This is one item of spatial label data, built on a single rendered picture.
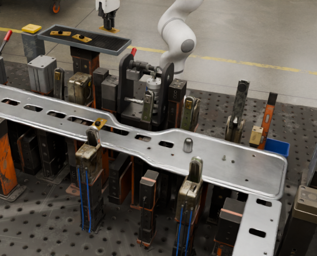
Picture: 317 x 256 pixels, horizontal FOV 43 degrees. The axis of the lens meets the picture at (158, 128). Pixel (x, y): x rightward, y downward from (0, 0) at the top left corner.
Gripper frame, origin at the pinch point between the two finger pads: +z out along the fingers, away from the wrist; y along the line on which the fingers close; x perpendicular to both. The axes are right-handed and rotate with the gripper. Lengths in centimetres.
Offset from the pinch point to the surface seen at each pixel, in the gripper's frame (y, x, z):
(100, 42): 3.0, -2.4, 8.2
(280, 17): -413, -33, 123
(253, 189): 31, 78, 24
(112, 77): 11.7, 10.0, 16.6
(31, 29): 9.9, -34.1, 8.2
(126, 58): 12.3, 17.3, 5.6
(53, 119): 38.4, 3.3, 24.3
